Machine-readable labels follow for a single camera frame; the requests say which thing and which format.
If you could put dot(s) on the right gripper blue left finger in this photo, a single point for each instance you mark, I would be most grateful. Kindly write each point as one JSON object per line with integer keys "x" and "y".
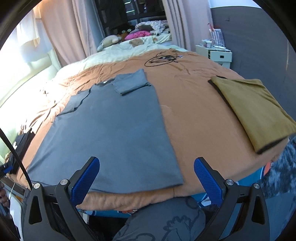
{"x": 82, "y": 179}

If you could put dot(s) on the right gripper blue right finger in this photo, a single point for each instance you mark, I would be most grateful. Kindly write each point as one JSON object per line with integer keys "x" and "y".
{"x": 211, "y": 180}

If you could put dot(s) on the grey t-shirt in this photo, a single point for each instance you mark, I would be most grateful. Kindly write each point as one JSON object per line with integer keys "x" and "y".
{"x": 121, "y": 123}

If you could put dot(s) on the left hand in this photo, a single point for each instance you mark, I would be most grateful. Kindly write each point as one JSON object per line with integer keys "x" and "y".
{"x": 3, "y": 196}

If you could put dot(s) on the folded black t-shirt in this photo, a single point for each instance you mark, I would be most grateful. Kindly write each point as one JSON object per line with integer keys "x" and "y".
{"x": 22, "y": 143}

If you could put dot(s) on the grey patterned trouser leg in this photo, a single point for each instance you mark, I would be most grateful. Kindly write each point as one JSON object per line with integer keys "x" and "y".
{"x": 180, "y": 218}

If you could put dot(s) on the orange-brown duvet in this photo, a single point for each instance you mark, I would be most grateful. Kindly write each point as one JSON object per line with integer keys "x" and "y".
{"x": 197, "y": 120}

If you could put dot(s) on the folded olive garment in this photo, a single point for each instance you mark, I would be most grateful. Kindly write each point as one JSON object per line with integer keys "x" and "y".
{"x": 265, "y": 122}

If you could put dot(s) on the white bedside cabinet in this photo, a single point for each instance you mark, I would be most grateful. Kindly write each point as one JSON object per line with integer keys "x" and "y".
{"x": 221, "y": 56}

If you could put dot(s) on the white hanging garment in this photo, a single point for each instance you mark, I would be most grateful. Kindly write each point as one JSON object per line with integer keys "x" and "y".
{"x": 30, "y": 30}

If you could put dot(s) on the beige plush toy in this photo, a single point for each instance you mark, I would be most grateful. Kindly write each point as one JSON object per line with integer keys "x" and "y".
{"x": 108, "y": 41}

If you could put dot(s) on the brown teddy bear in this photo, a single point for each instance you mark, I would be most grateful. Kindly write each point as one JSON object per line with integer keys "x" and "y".
{"x": 136, "y": 42}

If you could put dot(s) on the red white striped bag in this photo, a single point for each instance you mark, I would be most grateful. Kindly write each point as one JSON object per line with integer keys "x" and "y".
{"x": 216, "y": 36}

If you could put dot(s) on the pink curtain left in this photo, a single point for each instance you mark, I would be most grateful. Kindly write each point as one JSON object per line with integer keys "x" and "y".
{"x": 73, "y": 27}

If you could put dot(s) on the pink curtain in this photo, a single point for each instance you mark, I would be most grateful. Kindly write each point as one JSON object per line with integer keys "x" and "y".
{"x": 189, "y": 21}
{"x": 73, "y": 27}

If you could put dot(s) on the pink garment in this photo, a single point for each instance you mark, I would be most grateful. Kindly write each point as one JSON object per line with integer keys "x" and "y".
{"x": 138, "y": 34}

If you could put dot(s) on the pink curtain right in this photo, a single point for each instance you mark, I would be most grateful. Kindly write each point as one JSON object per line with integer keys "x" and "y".
{"x": 189, "y": 21}

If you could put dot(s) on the floral patterned cloth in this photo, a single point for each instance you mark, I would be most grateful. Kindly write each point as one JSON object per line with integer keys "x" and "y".
{"x": 157, "y": 27}

